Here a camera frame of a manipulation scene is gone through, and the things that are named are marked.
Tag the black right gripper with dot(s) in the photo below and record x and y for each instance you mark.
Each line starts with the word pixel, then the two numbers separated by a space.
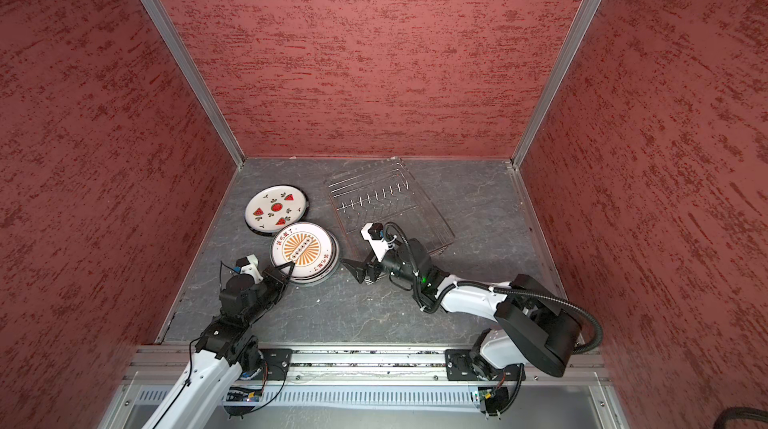
pixel 356 268

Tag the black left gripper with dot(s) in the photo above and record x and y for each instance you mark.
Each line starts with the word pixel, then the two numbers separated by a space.
pixel 291 268

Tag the watermelon pattern white plate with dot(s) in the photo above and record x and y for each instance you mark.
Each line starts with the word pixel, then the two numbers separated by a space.
pixel 277 208

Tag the brown striped rim plate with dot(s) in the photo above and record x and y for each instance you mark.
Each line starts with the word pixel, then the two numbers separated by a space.
pixel 307 201

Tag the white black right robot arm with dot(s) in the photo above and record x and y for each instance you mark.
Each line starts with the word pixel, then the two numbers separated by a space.
pixel 534 326

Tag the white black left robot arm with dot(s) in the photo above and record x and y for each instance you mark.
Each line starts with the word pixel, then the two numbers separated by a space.
pixel 227 351

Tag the left circuit board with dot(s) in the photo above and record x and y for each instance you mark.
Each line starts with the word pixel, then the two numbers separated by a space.
pixel 240 395

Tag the circuit board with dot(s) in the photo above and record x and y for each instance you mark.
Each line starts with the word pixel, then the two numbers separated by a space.
pixel 492 402
pixel 240 395

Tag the right circuit board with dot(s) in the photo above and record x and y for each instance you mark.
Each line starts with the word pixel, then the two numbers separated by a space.
pixel 492 402

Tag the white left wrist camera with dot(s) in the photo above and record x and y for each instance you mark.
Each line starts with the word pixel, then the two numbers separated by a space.
pixel 248 265

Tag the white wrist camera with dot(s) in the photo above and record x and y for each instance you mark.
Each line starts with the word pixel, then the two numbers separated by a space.
pixel 375 235
pixel 248 265

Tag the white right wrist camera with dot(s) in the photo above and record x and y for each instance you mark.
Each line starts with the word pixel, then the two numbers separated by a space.
pixel 375 235

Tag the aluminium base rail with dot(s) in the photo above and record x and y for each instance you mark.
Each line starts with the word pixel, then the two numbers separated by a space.
pixel 427 378

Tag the aluminium left corner post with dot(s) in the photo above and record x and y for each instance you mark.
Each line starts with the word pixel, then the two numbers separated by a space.
pixel 173 41

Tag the aluminium corner post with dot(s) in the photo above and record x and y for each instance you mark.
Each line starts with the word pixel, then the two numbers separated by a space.
pixel 577 31
pixel 173 41

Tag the aluminium right corner post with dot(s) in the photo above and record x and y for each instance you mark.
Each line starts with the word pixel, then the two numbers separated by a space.
pixel 577 31

